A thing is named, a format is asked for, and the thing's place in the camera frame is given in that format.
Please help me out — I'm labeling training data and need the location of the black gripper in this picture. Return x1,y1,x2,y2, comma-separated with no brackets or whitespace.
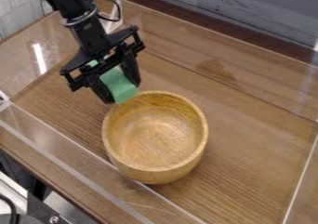
58,13,147,105

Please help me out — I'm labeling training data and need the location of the black metal mount plate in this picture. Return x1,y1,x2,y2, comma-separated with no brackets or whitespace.
26,191,89,224

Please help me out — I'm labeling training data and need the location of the clear acrylic corner bracket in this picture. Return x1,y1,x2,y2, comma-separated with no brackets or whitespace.
100,0,123,33

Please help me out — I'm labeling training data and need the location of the green rectangular block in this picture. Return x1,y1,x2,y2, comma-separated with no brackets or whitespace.
95,63,137,104

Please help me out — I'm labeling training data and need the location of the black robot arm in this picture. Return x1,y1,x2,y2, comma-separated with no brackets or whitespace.
45,0,145,104

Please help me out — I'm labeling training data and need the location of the clear acrylic tray wall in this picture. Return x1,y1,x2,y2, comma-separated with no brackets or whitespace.
0,2,318,224

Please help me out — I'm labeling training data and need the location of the black cable lower left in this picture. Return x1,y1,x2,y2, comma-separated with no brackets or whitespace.
0,192,20,224

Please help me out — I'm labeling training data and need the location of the brown wooden bowl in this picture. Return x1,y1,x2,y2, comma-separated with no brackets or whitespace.
101,90,208,184

